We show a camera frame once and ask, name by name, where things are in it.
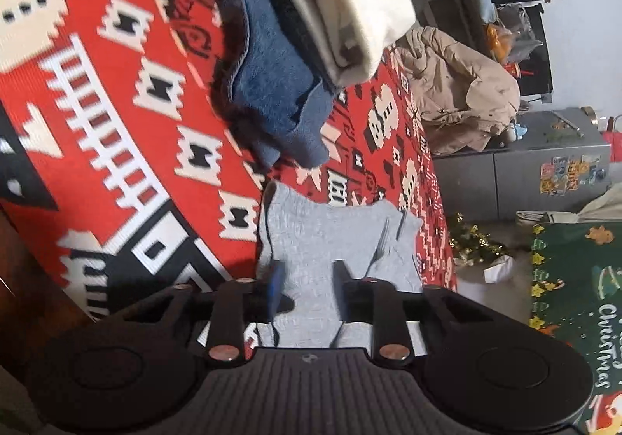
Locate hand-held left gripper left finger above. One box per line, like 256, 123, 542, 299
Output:
114, 260, 285, 368

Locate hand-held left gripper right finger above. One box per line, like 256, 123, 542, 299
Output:
333, 259, 491, 368

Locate grey knit shirt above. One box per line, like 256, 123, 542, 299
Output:
255, 181, 423, 348

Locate small Christmas tree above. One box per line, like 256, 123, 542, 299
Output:
447, 214, 511, 266

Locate white hanging bag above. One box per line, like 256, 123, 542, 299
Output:
483, 255, 515, 284

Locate grey refrigerator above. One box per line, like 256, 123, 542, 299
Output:
432, 107, 613, 222

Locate folded blue jeans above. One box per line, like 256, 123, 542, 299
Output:
203, 0, 336, 168

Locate beige jacket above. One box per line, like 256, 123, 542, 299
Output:
393, 26, 521, 156

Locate green Christmas banner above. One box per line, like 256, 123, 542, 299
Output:
529, 221, 622, 435

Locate beige curtain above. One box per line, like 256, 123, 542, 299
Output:
515, 182, 622, 224

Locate red patterned blanket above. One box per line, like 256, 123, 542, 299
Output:
0, 0, 458, 324

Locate bag of oranges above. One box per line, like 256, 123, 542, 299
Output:
486, 22, 516, 57

